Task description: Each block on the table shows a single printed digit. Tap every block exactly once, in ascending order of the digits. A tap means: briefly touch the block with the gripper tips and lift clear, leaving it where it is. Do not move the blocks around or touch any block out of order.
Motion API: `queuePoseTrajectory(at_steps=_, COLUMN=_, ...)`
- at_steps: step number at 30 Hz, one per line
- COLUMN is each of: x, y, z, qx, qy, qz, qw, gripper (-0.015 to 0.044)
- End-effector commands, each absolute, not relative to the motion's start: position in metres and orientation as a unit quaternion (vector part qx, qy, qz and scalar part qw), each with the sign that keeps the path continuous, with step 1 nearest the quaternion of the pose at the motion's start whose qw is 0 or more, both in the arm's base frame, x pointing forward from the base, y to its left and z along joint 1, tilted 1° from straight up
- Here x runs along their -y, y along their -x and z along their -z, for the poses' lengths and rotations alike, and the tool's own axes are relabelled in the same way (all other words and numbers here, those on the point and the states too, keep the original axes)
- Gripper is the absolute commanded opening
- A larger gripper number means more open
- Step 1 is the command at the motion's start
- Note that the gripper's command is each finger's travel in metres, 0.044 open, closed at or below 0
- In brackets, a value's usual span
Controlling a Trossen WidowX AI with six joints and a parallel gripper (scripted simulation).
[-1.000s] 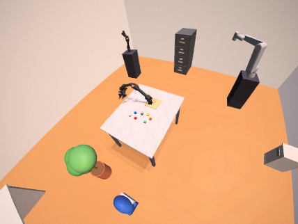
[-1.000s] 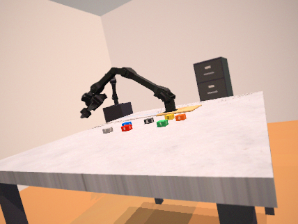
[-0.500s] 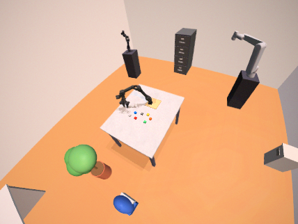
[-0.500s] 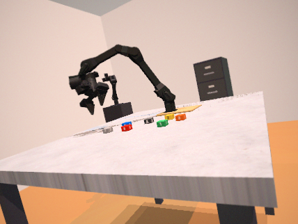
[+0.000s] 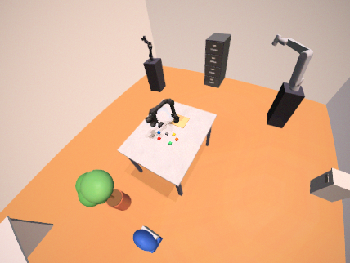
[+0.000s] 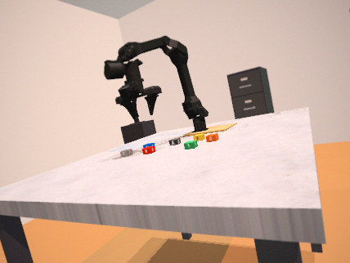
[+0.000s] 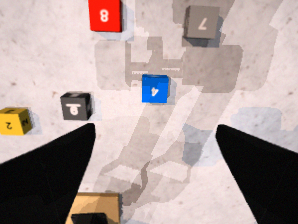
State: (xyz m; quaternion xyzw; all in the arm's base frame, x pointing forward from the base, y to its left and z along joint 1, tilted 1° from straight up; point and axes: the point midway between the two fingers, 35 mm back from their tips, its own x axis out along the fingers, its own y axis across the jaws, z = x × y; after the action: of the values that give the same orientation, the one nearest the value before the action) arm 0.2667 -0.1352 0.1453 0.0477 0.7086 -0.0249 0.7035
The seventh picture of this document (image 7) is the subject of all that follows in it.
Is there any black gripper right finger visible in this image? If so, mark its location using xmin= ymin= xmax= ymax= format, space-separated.
xmin=216 ymin=124 xmax=298 ymax=224

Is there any red block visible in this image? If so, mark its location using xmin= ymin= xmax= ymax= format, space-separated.
xmin=88 ymin=0 xmax=122 ymax=33

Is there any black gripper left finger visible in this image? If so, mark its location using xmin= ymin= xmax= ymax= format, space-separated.
xmin=0 ymin=123 xmax=96 ymax=224

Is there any blue block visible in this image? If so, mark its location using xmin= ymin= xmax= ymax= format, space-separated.
xmin=142 ymin=74 xmax=169 ymax=103

